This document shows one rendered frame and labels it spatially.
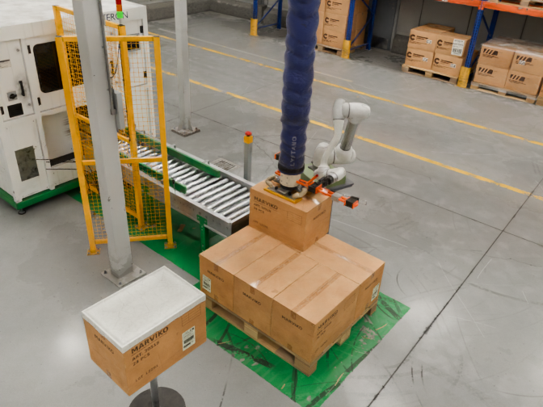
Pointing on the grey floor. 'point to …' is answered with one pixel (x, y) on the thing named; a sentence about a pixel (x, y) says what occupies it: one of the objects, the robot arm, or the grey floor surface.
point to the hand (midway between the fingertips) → (316, 187)
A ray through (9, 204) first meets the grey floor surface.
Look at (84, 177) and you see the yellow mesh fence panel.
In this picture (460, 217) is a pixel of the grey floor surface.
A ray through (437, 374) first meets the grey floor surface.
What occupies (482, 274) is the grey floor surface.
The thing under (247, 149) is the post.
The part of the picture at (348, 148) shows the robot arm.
